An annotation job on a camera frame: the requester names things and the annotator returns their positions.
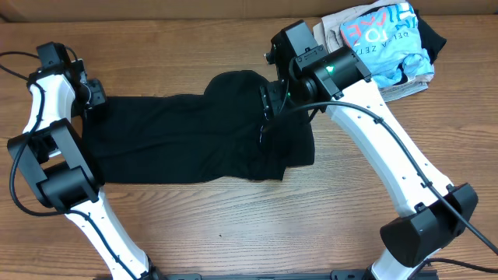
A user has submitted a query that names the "black t-shirt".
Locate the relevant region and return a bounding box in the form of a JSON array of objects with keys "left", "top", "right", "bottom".
[{"left": 82, "top": 71, "right": 315, "bottom": 184}]

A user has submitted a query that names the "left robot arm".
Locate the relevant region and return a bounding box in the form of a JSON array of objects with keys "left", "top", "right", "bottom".
[{"left": 7, "top": 42, "right": 163, "bottom": 280}]

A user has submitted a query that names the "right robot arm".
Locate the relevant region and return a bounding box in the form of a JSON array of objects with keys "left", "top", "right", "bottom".
[{"left": 260, "top": 21, "right": 478, "bottom": 279}]

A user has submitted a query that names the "beige folded garment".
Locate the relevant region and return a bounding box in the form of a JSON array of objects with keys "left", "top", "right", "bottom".
[{"left": 313, "top": 0, "right": 405, "bottom": 53}]

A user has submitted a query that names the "grey patterned folded garment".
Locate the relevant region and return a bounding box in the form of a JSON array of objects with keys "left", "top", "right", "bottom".
[{"left": 380, "top": 74, "right": 434, "bottom": 102}]

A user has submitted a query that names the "light blue printed t-shirt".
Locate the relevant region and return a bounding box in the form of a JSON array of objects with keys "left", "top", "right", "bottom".
[{"left": 340, "top": 2, "right": 434, "bottom": 89}]

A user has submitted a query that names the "black garment in pile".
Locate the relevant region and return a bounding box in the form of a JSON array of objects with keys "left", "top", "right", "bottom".
[{"left": 400, "top": 9, "right": 447, "bottom": 84}]

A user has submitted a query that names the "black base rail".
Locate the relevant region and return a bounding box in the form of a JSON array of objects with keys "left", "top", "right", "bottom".
[{"left": 163, "top": 269, "right": 366, "bottom": 280}]

